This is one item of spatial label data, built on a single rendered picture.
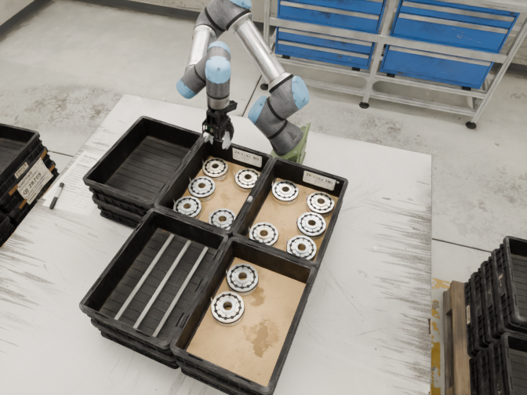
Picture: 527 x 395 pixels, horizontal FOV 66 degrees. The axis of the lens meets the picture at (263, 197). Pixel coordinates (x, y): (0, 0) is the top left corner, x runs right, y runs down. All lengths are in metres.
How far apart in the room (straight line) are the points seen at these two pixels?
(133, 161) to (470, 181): 2.25
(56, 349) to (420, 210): 1.46
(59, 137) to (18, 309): 1.86
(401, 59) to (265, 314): 2.33
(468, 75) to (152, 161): 2.35
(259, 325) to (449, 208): 1.87
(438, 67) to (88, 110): 2.62
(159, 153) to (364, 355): 1.11
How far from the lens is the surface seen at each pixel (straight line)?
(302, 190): 1.59
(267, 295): 1.34
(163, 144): 1.79
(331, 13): 3.08
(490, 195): 3.09
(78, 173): 1.96
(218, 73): 1.25
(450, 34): 3.13
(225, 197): 1.56
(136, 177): 1.68
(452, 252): 2.67
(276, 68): 1.64
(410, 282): 1.62
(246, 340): 1.28
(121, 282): 1.42
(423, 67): 3.24
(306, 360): 1.41
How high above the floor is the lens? 2.04
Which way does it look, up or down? 51 degrees down
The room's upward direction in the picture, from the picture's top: 3 degrees clockwise
